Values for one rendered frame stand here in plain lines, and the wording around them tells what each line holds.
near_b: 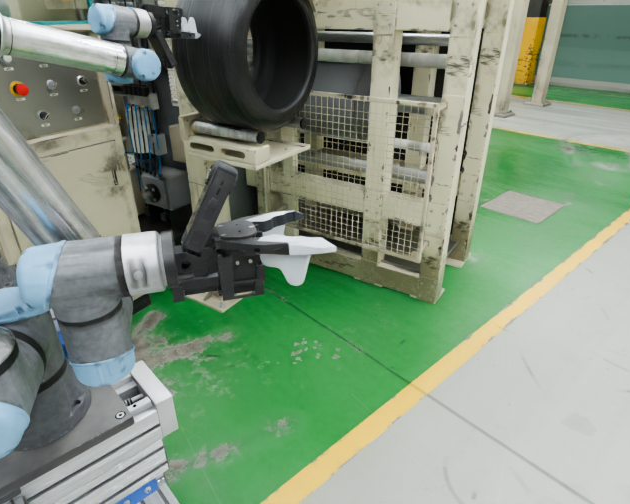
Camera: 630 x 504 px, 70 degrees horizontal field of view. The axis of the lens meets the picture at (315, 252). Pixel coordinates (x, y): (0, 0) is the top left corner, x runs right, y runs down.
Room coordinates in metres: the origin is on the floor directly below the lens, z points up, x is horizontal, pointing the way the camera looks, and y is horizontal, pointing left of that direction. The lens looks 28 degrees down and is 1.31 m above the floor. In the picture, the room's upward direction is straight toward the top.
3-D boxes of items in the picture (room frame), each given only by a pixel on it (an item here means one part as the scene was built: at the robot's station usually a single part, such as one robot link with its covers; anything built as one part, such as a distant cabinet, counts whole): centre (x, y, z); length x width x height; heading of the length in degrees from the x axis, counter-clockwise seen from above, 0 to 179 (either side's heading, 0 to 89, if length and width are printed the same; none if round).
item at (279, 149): (1.89, 0.27, 0.80); 0.37 x 0.36 x 0.02; 147
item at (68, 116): (1.78, 1.12, 0.63); 0.56 x 0.41 x 1.27; 147
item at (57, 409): (0.54, 0.46, 0.77); 0.15 x 0.15 x 0.10
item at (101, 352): (0.48, 0.28, 0.94); 0.11 x 0.08 x 0.11; 17
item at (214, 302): (2.01, 0.50, 0.02); 0.27 x 0.27 x 0.04; 57
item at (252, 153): (1.77, 0.35, 0.84); 0.36 x 0.09 x 0.06; 57
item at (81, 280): (0.46, 0.28, 1.04); 0.11 x 0.08 x 0.09; 107
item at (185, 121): (1.98, 0.42, 0.90); 0.40 x 0.03 x 0.10; 147
